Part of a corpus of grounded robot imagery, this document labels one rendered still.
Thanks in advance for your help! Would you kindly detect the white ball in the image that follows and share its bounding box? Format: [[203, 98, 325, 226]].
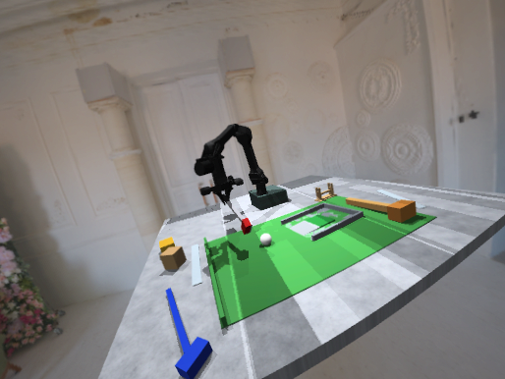
[[260, 234, 272, 244]]

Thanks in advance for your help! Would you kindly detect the tan cube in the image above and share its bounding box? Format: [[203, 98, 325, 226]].
[[159, 246, 187, 270]]

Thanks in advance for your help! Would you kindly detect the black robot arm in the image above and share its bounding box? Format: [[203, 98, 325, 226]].
[[195, 124, 268, 195]]

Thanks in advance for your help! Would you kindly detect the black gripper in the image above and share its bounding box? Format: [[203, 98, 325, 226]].
[[199, 169, 244, 205]]

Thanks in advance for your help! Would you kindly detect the yellow block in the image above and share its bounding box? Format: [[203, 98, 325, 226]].
[[159, 237, 175, 253]]

